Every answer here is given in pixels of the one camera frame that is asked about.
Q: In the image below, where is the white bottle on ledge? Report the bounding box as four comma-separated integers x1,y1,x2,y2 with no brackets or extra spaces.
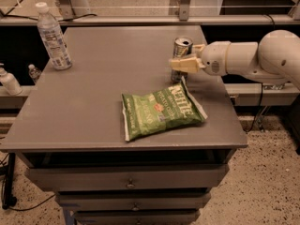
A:
0,65,22,96

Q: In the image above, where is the metal frame post left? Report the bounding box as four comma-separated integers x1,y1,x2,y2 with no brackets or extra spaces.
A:
54,0,91,19

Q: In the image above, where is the metal frame post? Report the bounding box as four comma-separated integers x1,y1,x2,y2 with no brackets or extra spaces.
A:
169,0,190,21
54,0,91,19

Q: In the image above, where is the metal frame post centre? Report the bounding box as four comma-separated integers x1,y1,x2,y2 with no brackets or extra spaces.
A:
169,0,190,21

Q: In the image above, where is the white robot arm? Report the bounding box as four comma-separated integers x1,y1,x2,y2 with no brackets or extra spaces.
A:
169,30,300,88

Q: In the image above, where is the redbull can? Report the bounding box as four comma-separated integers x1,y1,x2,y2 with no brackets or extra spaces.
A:
171,36,193,83

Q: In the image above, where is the green jalapeno chip bag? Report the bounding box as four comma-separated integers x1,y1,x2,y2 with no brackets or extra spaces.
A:
122,77,207,142

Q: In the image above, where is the middle grey drawer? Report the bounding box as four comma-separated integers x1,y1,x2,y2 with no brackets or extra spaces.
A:
56,192,210,211

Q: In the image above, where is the black cable at right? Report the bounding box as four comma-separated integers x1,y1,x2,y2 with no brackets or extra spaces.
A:
244,14,276,134

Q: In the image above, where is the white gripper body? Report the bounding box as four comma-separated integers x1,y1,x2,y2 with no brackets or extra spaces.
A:
202,41,231,76

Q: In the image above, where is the black cable on floor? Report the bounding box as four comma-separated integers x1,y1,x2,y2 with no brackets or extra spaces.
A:
0,134,56,212

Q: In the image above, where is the black stand leg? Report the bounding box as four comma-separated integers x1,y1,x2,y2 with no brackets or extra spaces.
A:
1,153,17,210

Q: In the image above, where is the bottom grey drawer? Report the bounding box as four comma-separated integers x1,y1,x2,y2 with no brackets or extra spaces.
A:
75,210,200,225

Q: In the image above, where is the grey drawer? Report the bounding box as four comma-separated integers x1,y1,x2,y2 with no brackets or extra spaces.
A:
26,164,229,191
56,192,210,211
75,210,200,225

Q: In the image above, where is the small water bottle behind table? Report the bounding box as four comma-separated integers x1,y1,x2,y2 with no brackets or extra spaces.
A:
28,64,42,83

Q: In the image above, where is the clear plastic water bottle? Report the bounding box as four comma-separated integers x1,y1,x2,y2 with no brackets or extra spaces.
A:
36,2,72,70

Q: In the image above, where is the black cable on ledge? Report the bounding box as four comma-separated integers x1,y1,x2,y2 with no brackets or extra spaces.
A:
0,8,98,23

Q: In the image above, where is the top grey drawer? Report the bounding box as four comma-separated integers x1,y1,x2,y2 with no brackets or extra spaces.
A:
26,164,229,191

